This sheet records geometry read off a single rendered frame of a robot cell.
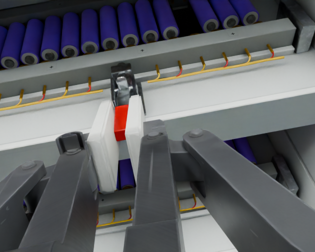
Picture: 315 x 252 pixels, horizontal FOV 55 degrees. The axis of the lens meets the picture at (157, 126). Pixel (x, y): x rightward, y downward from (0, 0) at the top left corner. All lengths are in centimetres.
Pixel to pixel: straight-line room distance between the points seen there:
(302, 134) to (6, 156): 30
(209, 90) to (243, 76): 3
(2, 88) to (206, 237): 27
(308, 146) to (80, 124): 24
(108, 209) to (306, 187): 24
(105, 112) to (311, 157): 25
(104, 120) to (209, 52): 15
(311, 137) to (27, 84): 29
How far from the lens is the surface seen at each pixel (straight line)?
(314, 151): 36
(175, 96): 26
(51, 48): 32
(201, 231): 39
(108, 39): 32
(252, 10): 33
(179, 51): 27
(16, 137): 28
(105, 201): 39
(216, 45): 28
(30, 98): 30
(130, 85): 27
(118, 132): 19
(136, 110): 17
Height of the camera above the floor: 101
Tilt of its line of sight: 30 degrees down
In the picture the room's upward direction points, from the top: 10 degrees counter-clockwise
